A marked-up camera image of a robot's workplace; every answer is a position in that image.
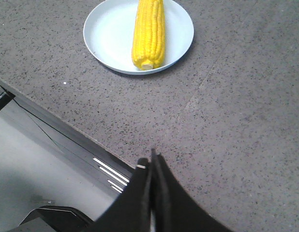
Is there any yellow corn cob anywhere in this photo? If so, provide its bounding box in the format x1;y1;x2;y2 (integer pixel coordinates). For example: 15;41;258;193
132;0;165;71

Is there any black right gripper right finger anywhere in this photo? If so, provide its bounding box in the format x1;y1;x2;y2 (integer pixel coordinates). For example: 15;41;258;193
151;149;231;232

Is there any black base frame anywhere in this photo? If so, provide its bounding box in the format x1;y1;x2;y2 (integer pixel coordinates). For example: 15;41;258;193
10;205;93;232

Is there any black table support bracket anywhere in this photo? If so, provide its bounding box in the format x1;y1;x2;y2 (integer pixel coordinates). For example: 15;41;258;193
0;91;15;111

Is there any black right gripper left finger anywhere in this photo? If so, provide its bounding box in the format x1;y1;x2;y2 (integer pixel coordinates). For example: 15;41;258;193
86;158;151;232

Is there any light blue round plate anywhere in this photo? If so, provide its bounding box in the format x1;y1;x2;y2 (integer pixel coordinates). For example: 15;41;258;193
83;0;194;75

